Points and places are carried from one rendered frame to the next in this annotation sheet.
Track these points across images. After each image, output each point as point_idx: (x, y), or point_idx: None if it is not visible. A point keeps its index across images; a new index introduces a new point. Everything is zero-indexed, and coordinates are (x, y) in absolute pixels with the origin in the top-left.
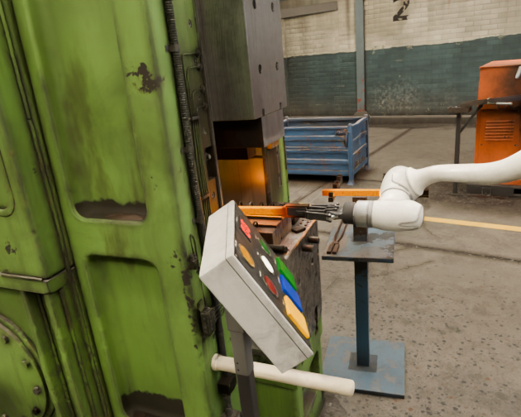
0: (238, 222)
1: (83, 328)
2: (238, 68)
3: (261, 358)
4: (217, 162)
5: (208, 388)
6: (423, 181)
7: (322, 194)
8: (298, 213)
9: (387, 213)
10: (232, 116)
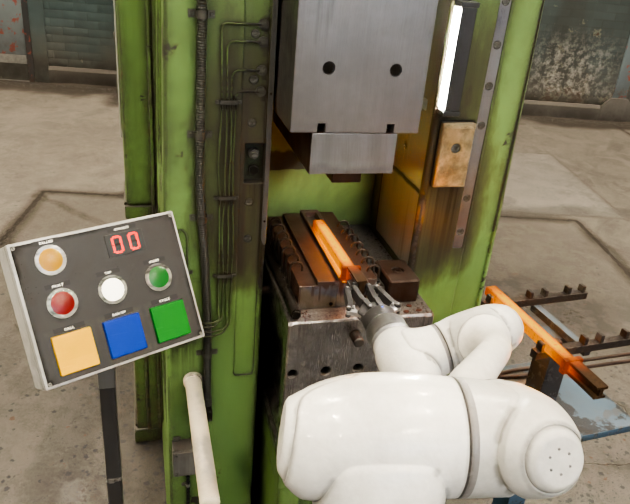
0: (120, 231)
1: None
2: (290, 58)
3: (269, 424)
4: (269, 167)
5: (171, 397)
6: (475, 346)
7: (485, 293)
8: (347, 284)
9: (382, 350)
10: (283, 117)
